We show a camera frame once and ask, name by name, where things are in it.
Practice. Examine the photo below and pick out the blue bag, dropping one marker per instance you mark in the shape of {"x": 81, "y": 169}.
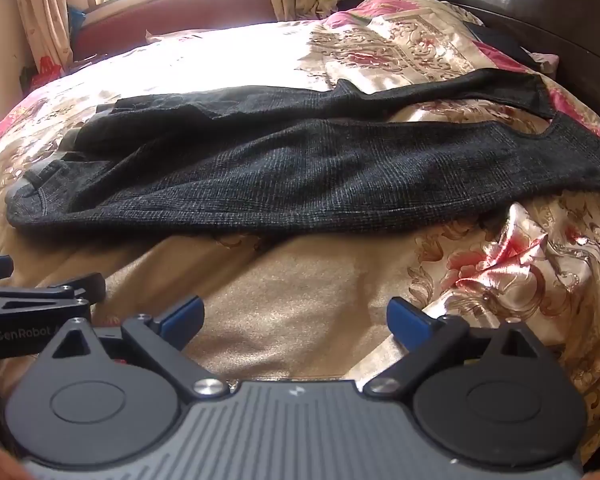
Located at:
{"x": 77, "y": 16}

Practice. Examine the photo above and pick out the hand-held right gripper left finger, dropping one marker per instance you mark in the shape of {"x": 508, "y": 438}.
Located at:
{"x": 182, "y": 316}

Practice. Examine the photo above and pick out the dark wooden headboard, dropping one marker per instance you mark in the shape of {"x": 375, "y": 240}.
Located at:
{"x": 555, "y": 20}

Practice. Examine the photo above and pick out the dark grey pants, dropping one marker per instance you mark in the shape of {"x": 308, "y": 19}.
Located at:
{"x": 280, "y": 170}

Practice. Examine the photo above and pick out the dark cloth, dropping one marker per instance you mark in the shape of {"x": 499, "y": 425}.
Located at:
{"x": 500, "y": 42}

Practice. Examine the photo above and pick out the red cloth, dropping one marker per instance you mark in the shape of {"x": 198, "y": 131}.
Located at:
{"x": 47, "y": 70}

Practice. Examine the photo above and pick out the maroon bed headboard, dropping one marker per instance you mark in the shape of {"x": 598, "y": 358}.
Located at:
{"x": 180, "y": 20}

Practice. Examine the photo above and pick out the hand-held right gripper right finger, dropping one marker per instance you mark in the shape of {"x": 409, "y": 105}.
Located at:
{"x": 405, "y": 319}

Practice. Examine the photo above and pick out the floral satin blanket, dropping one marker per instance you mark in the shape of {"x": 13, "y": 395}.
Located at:
{"x": 290, "y": 290}

